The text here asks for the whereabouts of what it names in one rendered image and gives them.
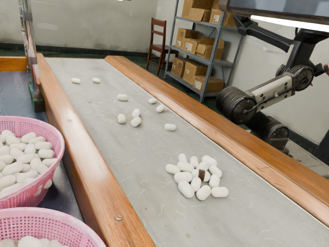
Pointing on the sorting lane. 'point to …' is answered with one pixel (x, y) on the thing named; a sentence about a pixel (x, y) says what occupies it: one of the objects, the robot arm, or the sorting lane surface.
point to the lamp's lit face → (294, 23)
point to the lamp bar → (280, 10)
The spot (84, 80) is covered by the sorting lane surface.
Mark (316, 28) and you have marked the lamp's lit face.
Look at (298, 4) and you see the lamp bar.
